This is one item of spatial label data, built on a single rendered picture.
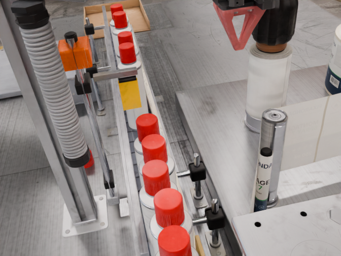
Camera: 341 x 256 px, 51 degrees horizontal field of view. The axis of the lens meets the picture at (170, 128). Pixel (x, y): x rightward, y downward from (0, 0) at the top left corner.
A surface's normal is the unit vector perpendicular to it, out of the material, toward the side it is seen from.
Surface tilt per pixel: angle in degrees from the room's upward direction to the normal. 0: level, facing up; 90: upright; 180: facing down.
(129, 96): 90
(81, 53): 90
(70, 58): 90
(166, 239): 2
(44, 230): 0
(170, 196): 3
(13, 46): 90
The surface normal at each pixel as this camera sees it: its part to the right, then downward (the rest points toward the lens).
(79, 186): 0.20, 0.58
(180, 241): -0.11, -0.80
